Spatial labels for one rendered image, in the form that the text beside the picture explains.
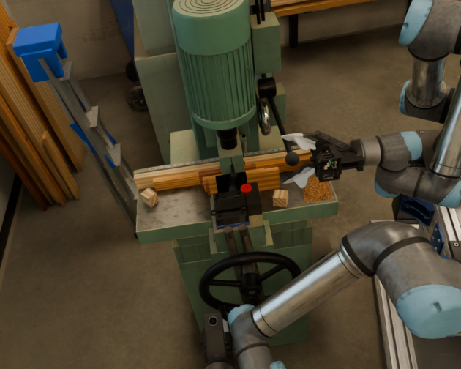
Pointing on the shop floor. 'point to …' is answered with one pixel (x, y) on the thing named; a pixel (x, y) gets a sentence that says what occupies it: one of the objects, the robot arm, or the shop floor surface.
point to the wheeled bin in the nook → (126, 15)
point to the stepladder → (76, 107)
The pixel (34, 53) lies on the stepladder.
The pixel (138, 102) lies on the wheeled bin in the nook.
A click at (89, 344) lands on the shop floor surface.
